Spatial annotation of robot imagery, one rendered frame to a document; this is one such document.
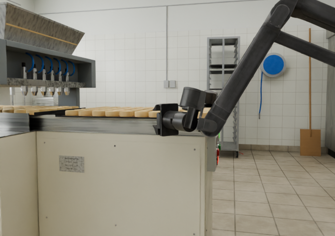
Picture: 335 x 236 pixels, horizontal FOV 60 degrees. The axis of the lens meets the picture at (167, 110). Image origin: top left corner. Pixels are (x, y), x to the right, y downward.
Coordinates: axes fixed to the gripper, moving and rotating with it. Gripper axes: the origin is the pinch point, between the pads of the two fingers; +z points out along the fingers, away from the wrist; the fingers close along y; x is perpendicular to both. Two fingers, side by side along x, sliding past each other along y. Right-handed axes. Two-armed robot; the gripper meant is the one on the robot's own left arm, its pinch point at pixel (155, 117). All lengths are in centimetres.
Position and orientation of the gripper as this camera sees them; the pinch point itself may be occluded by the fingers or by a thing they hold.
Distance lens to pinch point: 99.2
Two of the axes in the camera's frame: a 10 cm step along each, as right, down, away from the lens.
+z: -5.4, -0.4, 8.4
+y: 0.1, 10.0, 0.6
